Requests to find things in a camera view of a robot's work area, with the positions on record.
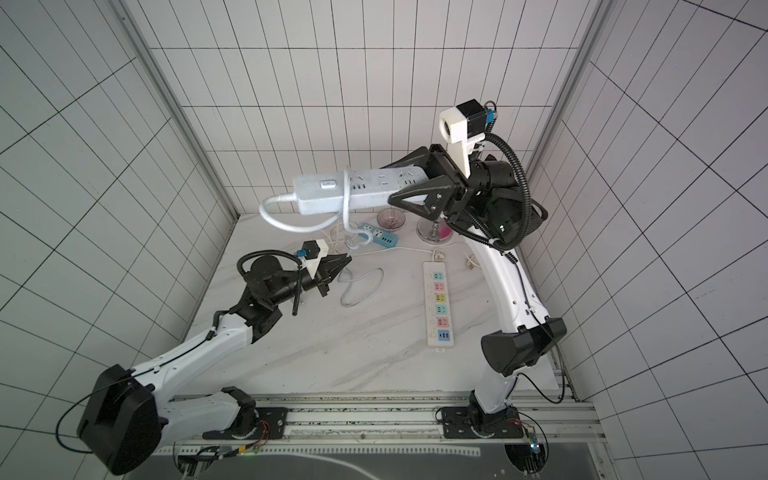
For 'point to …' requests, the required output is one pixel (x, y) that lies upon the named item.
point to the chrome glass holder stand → (434, 231)
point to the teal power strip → (379, 236)
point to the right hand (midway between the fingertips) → (385, 198)
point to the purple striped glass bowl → (391, 219)
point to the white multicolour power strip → (437, 304)
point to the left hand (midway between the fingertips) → (346, 260)
